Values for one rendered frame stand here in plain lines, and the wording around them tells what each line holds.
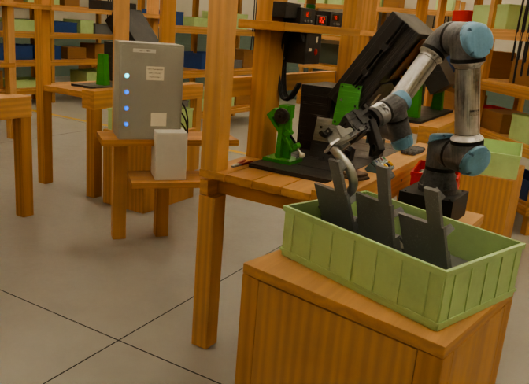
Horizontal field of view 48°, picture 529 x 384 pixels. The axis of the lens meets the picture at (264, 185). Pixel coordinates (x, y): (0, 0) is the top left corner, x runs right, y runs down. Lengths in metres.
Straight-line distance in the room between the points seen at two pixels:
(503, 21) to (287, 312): 4.53
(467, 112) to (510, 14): 3.77
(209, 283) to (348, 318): 1.21
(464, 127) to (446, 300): 0.79
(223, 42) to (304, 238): 1.00
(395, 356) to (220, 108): 1.35
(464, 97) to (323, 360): 1.02
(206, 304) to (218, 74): 1.07
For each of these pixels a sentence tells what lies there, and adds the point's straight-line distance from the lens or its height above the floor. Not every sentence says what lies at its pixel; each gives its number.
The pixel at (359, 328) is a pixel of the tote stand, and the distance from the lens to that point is 1.68.
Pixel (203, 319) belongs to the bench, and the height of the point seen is 0.15.
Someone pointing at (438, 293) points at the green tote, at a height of 0.89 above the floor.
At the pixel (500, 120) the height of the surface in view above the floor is 0.84.
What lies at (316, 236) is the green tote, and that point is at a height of 0.90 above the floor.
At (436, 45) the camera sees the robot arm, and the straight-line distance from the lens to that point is 2.22.
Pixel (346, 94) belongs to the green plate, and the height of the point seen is 1.22.
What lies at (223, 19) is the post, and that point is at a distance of 2.53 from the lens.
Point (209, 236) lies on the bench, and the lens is 2.70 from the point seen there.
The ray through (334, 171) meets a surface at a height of 1.10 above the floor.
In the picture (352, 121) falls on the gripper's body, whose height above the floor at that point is 1.25.
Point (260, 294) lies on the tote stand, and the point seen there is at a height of 0.71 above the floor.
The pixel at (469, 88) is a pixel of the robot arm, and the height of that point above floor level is 1.37.
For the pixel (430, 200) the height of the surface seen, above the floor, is 1.11.
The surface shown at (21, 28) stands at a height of 1.17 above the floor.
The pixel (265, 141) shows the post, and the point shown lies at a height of 0.97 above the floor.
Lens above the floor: 1.52
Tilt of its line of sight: 15 degrees down
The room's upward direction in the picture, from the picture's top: 5 degrees clockwise
